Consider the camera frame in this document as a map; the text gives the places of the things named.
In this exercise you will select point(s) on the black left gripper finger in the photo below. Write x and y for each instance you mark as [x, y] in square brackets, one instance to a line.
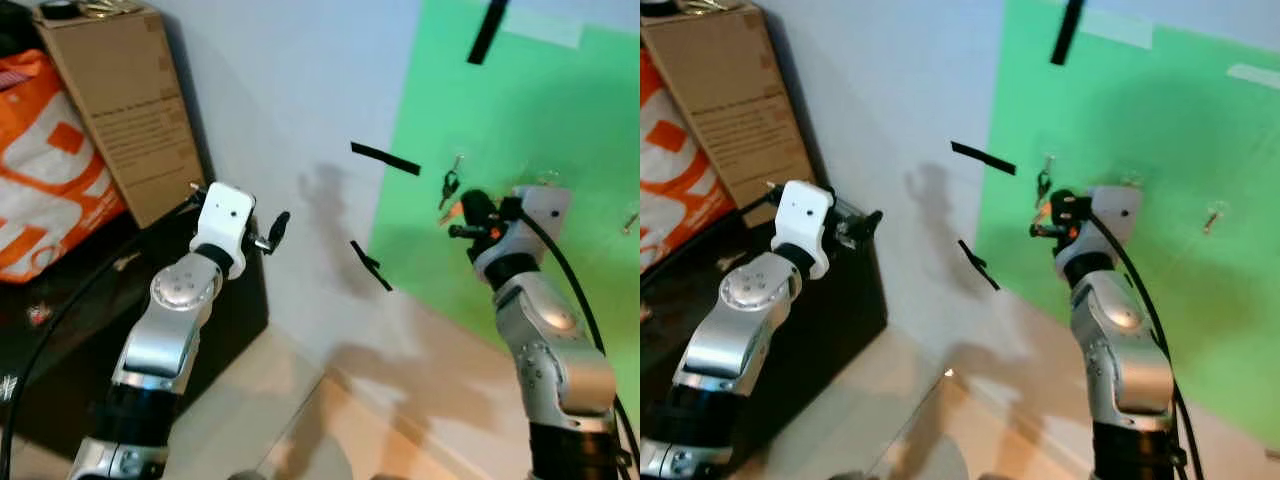
[875, 222]
[280, 226]

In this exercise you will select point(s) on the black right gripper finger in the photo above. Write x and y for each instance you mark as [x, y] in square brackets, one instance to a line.
[478, 208]
[468, 232]
[1050, 231]
[1065, 205]

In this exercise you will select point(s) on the dark key bunch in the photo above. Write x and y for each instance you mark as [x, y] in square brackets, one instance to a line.
[1043, 186]
[450, 188]

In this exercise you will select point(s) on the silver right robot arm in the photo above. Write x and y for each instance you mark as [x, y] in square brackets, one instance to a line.
[1125, 360]
[555, 360]

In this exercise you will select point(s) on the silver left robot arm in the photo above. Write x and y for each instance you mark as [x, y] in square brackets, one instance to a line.
[730, 330]
[165, 330]

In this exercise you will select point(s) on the black tape strip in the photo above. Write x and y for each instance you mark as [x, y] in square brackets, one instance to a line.
[488, 32]
[385, 159]
[371, 266]
[978, 264]
[1067, 32]
[983, 158]

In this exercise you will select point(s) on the brown cardboard box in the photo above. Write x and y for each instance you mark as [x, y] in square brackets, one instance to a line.
[735, 100]
[125, 110]

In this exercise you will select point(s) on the orange white shopping bag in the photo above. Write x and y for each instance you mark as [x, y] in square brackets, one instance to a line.
[50, 180]
[670, 170]

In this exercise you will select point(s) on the clear tape strip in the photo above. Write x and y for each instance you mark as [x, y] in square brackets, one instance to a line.
[1255, 76]
[545, 28]
[1115, 28]

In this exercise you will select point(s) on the golden metal pieces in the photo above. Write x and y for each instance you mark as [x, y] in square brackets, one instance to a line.
[710, 5]
[110, 7]

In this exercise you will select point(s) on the black tape roll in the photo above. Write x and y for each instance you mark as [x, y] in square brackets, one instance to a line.
[655, 6]
[60, 9]

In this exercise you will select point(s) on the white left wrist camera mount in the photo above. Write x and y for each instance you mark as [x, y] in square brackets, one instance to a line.
[225, 225]
[805, 225]

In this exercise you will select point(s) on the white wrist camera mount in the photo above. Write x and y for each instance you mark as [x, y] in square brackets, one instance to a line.
[805, 225]
[545, 212]
[225, 225]
[1118, 212]

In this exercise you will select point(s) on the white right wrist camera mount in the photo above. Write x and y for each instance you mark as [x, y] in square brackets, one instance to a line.
[1118, 212]
[545, 212]

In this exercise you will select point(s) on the clear adhesive wall hook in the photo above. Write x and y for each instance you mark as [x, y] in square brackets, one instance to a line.
[1048, 162]
[458, 162]
[1132, 180]
[630, 218]
[549, 178]
[1214, 216]

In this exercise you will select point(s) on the green wall sheet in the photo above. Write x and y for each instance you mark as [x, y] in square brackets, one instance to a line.
[1180, 130]
[560, 110]

